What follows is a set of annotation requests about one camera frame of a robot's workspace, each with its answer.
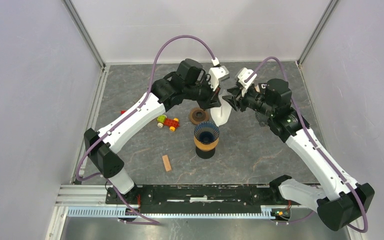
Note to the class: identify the blue ribbed plastic dripper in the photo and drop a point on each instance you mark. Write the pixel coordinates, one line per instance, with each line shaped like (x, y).
(206, 132)

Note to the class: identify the colourful toy brick car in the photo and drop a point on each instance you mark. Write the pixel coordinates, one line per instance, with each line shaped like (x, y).
(172, 124)

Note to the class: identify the light wooden ring holder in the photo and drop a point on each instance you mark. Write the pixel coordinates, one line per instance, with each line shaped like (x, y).
(206, 147)

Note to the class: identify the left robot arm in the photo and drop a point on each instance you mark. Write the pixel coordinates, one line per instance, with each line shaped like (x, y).
(188, 82)

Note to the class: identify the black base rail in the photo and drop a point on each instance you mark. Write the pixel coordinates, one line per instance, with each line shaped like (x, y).
(203, 198)

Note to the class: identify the clear smoky ribbed dripper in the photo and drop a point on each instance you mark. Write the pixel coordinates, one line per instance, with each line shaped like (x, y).
(262, 119)

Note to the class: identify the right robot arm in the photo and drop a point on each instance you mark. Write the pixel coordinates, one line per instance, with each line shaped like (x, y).
(340, 200)

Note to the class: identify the orange black coffee filter box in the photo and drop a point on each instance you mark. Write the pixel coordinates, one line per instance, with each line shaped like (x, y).
(261, 87)

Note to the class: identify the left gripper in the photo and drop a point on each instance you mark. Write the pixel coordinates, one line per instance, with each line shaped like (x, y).
(212, 100)

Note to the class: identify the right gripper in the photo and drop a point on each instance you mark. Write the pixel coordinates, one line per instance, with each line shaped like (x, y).
(240, 102)

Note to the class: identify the small wooden block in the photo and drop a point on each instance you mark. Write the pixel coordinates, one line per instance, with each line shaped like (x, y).
(166, 163)

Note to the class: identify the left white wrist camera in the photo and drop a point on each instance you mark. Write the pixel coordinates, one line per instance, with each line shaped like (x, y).
(217, 74)

